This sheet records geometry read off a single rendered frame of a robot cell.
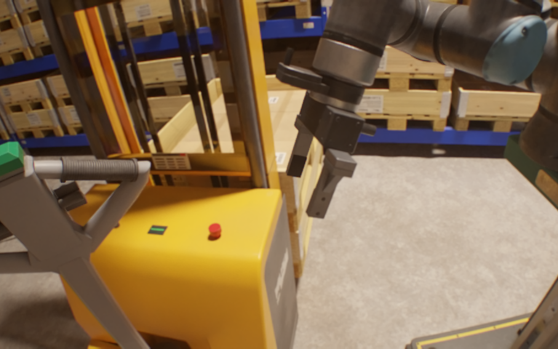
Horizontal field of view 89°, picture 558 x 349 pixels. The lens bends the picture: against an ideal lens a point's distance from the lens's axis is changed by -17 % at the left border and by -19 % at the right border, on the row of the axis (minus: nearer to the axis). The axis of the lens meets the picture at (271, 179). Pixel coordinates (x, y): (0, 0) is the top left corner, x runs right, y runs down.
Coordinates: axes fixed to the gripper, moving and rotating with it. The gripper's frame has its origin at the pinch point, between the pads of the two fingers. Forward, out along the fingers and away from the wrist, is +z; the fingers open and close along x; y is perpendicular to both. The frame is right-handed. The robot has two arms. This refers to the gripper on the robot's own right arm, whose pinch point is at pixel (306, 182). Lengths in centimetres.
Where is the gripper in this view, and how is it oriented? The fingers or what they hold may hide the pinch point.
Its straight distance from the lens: 54.4
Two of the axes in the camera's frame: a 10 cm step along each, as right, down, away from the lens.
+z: -2.7, 8.8, 3.9
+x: -1.8, -4.5, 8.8
